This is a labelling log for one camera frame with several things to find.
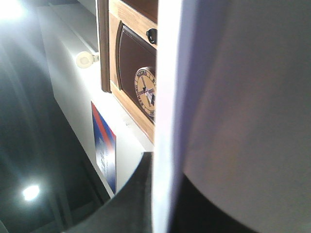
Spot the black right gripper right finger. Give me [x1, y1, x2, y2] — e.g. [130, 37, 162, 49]
[170, 176, 254, 233]

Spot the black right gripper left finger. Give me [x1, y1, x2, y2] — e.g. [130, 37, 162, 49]
[67, 152, 153, 233]

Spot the white paper sheet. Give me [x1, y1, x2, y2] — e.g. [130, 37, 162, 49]
[152, 0, 311, 233]

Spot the red blue white sign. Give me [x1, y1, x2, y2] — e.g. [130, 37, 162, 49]
[91, 102, 117, 194]

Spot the brown plaque with round emblem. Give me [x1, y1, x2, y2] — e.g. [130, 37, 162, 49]
[118, 25, 156, 122]

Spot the round cream ceiling sensor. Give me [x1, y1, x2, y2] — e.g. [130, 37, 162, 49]
[75, 51, 99, 68]

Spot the black cabinet knob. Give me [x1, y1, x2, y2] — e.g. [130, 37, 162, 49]
[146, 28, 157, 45]

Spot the wooden shelf unit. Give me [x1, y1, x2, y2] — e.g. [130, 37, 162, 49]
[95, 0, 158, 143]

